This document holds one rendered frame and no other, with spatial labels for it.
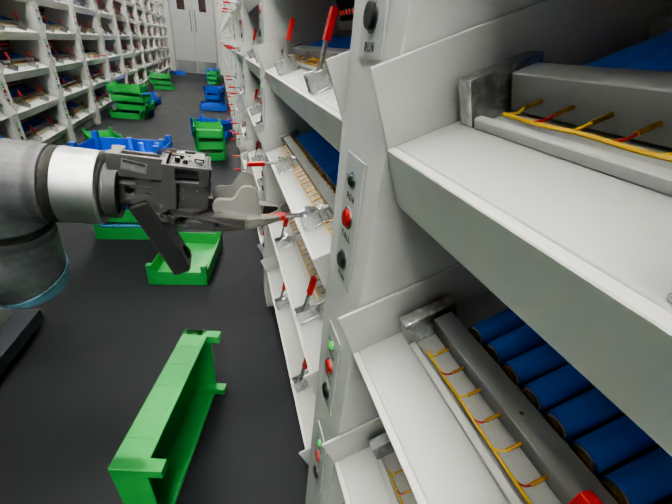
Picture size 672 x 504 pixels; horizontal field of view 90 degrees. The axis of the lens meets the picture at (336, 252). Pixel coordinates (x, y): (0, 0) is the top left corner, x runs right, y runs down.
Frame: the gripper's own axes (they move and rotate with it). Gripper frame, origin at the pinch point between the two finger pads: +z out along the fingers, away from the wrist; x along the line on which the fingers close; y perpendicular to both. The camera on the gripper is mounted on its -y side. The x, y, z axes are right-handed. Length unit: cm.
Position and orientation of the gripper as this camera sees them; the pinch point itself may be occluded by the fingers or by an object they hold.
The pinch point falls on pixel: (269, 216)
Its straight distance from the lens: 51.3
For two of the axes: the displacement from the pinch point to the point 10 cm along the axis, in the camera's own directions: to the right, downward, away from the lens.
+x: -2.9, -5.1, 8.1
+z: 9.3, 0.4, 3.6
